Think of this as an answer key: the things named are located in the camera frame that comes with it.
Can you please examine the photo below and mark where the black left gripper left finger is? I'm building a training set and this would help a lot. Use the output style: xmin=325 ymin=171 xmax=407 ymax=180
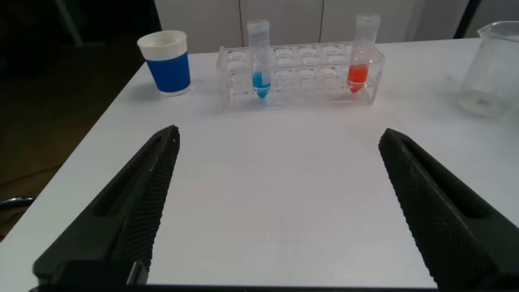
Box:
xmin=32 ymin=124 xmax=182 ymax=287

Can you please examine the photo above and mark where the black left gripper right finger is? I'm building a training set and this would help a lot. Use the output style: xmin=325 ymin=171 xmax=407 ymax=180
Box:
xmin=378 ymin=127 xmax=519 ymax=291

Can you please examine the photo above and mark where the test tube with blue liquid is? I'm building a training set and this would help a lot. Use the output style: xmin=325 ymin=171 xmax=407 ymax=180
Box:
xmin=247 ymin=19 xmax=273 ymax=100

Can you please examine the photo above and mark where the clear glass beaker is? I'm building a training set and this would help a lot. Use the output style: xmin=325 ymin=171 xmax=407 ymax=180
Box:
xmin=456 ymin=20 xmax=519 ymax=118

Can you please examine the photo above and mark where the test tube with red liquid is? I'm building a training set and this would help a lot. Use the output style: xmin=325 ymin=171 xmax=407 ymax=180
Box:
xmin=347 ymin=12 xmax=382 ymax=94

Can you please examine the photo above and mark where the clear plastic test tube rack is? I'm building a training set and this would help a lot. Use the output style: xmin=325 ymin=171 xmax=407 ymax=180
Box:
xmin=217 ymin=41 xmax=386 ymax=111

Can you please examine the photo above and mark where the blue white paper cup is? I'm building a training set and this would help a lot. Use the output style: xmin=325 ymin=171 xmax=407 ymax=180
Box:
xmin=136 ymin=30 xmax=193 ymax=97

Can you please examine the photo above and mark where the metal chair frame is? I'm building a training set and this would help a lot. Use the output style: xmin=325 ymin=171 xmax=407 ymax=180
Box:
xmin=0 ymin=196 xmax=36 ymax=212

